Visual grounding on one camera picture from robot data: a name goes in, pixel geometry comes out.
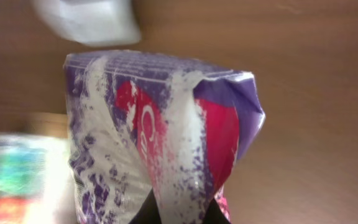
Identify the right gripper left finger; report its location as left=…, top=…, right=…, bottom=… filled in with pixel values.
left=129, top=190, right=162, bottom=224

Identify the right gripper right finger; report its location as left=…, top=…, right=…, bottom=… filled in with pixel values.
left=203, top=199, right=231, bottom=224

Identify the red purple white packet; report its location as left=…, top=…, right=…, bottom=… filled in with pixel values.
left=64, top=50, right=265, bottom=223

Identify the teal small tissue pack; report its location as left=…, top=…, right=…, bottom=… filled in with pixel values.
left=0, top=133, right=61, bottom=197

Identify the white tube with brown cap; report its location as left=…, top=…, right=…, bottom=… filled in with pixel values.
left=25, top=113, right=77, bottom=224

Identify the orange small tissue pack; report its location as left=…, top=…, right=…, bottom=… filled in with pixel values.
left=0, top=197, right=40, bottom=224

